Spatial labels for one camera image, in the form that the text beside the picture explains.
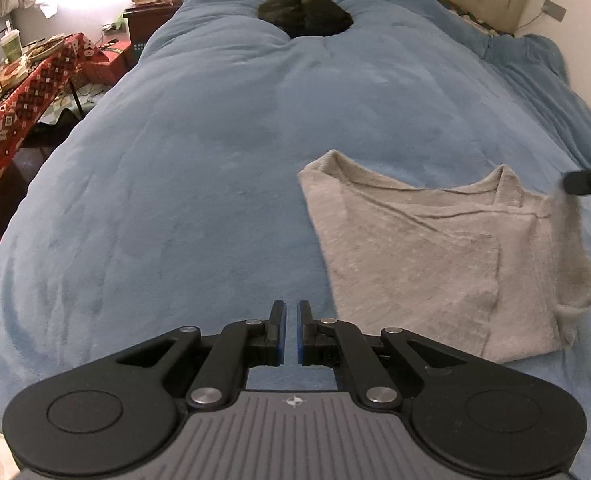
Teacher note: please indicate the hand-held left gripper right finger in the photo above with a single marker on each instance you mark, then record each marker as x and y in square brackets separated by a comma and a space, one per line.
[303, 330]

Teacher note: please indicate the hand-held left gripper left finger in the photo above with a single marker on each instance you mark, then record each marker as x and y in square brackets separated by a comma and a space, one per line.
[278, 330]

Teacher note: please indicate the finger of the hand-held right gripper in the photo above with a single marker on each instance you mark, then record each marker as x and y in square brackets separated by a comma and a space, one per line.
[590, 180]

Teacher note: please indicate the grey short-sleeved shirt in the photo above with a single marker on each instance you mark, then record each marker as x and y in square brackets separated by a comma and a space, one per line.
[415, 270]

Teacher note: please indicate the blue fleece blanket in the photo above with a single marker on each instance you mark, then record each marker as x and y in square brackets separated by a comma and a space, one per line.
[200, 160]

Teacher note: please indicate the dark patterned cloth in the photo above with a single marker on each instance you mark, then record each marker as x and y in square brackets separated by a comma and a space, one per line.
[468, 15]

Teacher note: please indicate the black cloth bundle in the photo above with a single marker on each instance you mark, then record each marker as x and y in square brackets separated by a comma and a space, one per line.
[305, 15]

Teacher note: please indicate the red gift box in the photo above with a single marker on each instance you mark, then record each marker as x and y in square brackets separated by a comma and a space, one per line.
[103, 67]

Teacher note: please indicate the wooden nightstand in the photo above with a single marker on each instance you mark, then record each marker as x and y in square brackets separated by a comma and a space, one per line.
[148, 27]

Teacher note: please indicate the red patterned tablecloth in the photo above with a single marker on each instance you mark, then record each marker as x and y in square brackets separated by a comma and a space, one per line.
[20, 105]

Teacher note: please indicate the dish of food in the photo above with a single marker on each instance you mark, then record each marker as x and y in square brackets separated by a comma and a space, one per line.
[45, 47]

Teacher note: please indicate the green drink cup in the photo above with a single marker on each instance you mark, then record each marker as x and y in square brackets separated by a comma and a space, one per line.
[11, 45]

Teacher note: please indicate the white crumpled paper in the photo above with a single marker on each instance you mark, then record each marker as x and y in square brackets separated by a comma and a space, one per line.
[40, 2]

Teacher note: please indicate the wall outlet plate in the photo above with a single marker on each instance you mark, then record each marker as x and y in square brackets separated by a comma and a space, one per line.
[554, 10]

